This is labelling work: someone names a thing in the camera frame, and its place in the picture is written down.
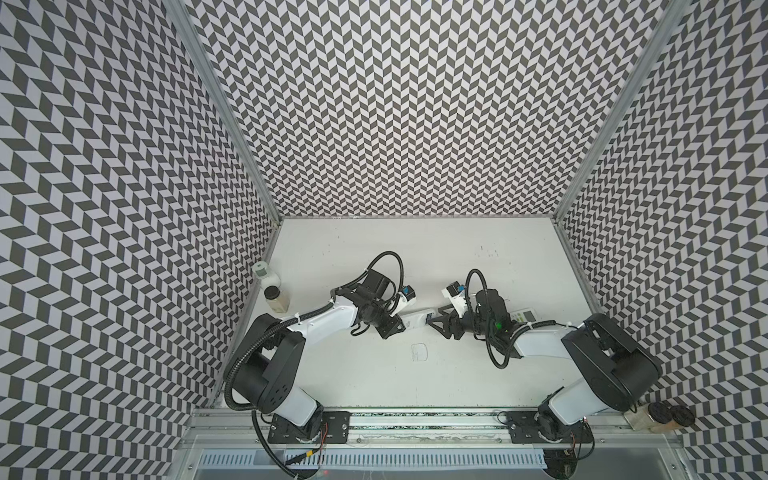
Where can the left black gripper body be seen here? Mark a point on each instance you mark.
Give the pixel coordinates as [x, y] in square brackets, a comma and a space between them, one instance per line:
[380, 314]

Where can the clear jar black lid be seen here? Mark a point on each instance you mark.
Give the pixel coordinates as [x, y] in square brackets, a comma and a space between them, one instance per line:
[649, 416]

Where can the jar with black lid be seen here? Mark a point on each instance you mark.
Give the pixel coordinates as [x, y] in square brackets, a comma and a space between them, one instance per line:
[277, 299]

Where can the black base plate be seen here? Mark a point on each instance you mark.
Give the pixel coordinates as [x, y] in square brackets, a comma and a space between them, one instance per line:
[332, 426]
[528, 426]

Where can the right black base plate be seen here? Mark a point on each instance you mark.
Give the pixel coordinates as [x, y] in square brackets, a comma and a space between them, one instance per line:
[528, 426]

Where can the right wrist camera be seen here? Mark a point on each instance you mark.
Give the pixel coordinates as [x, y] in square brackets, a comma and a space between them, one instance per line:
[456, 294]

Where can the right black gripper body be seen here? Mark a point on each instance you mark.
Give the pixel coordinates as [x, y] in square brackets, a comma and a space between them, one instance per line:
[457, 324]

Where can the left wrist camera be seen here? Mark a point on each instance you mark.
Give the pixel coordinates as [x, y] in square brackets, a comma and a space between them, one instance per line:
[405, 296]

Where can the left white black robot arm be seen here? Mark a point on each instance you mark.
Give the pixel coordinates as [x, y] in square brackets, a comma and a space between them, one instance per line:
[260, 376]

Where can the aluminium mounting rail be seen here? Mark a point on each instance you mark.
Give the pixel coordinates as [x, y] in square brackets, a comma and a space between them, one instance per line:
[474, 427]

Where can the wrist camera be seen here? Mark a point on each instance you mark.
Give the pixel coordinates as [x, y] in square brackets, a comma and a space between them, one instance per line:
[405, 296]
[456, 294]

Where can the white bottle green cap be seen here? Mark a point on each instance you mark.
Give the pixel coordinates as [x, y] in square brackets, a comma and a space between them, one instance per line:
[265, 275]

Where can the white slotted cable duct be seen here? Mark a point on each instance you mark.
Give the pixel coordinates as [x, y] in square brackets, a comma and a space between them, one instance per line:
[386, 459]

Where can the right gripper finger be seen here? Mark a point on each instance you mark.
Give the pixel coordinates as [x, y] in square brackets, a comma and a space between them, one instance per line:
[448, 327]
[443, 315]

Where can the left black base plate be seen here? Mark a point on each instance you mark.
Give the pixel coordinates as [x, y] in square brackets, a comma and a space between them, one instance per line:
[332, 426]

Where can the brown jar black lid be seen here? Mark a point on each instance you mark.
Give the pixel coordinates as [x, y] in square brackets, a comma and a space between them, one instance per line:
[681, 417]

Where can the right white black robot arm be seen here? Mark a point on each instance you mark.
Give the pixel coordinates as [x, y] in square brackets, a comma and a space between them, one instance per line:
[615, 370]

